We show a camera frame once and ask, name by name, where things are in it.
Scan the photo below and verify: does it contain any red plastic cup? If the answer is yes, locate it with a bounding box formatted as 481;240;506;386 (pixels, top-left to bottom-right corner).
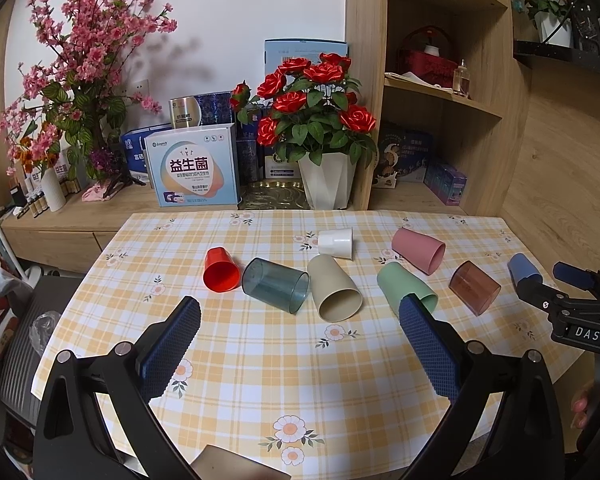
202;247;242;292

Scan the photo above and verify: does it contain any blue plastic cup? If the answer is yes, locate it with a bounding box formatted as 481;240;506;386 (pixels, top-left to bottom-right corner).
507;252;543;287

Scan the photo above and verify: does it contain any transparent brown plastic cup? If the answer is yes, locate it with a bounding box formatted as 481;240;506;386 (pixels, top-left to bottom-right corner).
449;261;502;316

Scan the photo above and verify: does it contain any pink plastic cup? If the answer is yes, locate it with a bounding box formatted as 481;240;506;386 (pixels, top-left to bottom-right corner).
391;228;445;275

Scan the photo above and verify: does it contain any green plastic cup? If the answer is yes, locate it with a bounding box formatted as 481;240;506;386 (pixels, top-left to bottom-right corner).
377;262;438;316

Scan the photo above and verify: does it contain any beige plastic cup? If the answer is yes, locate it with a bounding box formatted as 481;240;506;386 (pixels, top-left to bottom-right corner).
308;255;363;323

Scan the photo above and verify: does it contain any white plastic cup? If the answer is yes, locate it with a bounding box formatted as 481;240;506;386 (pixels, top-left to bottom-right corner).
317;228;353;260

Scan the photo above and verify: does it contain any transparent teal plastic cup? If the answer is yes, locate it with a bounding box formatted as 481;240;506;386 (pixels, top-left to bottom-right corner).
242;258;310;315

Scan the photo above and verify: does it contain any person's hand on gripper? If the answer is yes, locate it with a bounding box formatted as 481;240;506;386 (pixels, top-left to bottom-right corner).
570;378;600;430

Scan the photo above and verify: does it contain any purple box on shelf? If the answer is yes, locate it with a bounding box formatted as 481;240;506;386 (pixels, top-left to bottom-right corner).
424;164;467;206

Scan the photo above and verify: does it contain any low wooden cabinet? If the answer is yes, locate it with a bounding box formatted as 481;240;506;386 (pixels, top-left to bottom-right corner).
1;185;218;273

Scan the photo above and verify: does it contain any illustrated snack box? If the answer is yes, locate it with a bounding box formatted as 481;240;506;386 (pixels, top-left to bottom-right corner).
373;122;434;188

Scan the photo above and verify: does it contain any glass perfume bottle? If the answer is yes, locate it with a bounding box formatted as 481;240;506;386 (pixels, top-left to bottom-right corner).
452;60;470;98

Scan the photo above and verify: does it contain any yellow plaid floral tablecloth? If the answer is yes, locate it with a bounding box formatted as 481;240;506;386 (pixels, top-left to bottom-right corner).
31;210;580;479

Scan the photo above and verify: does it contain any white cylindrical vase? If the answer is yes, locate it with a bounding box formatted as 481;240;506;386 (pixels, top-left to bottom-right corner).
41;168;66;212

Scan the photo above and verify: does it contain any red basket on shelf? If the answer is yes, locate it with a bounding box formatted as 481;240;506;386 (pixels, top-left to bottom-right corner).
405;26;457;88

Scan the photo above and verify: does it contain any wooden shelf unit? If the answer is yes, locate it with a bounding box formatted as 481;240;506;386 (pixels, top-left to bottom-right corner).
346;0;530;216

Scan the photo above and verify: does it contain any white probiotic product box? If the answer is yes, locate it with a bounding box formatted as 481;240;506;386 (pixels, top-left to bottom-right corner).
145;122;240;208

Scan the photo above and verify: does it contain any blue tissue pack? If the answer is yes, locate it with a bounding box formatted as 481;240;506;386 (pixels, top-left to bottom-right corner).
120;122;171;183

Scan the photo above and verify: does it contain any gold patterned tray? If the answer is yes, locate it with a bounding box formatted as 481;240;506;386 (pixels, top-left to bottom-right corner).
238;180;310;210

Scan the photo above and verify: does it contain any red rose bouquet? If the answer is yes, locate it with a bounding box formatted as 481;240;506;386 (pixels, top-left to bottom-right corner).
230;52;377;166

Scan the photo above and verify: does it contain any silver metal tin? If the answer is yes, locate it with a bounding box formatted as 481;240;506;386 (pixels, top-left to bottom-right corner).
170;96;201;129

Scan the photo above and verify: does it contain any dark blue patterned box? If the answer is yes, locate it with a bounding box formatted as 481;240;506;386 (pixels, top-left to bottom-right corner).
194;90;272;183

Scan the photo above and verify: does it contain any light blue upright box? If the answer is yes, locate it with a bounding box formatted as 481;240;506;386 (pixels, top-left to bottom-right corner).
264;38;349;76

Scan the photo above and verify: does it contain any pink cherry blossom arrangement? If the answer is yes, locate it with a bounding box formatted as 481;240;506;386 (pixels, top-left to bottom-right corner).
0;0;178;181

